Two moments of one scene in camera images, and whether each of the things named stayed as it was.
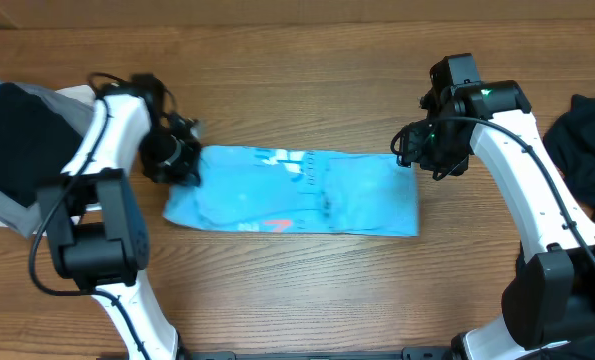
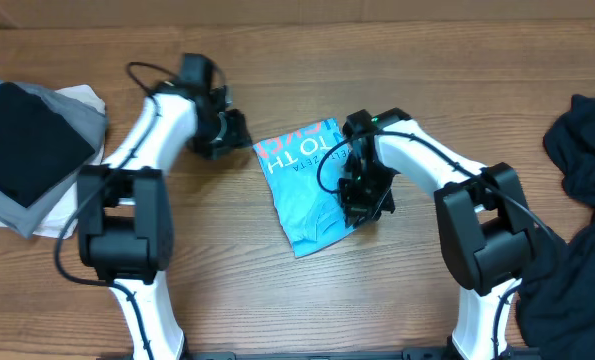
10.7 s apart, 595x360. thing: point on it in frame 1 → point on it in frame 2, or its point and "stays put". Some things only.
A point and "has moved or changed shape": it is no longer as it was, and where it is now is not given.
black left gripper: x=182 y=174 → x=242 y=137
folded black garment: x=22 y=141 stays put
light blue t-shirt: x=283 y=190 has moved or changed shape
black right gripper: x=414 y=151 → x=365 y=198
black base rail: x=410 y=353 stays put
